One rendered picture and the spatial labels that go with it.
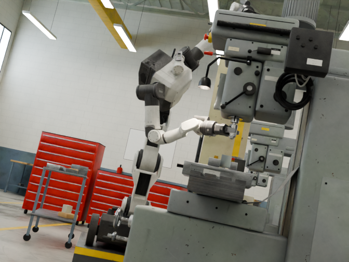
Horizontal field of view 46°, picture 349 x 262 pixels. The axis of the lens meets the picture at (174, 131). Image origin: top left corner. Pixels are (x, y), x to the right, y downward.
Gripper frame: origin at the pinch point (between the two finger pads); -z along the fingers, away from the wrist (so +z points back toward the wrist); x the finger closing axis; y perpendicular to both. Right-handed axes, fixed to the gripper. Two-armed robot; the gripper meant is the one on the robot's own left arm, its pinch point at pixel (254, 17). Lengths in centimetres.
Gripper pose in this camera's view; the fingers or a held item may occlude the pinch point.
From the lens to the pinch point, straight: 257.5
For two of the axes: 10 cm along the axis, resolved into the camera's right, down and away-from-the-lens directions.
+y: 3.7, -8.6, -3.4
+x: -9.1, -2.5, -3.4
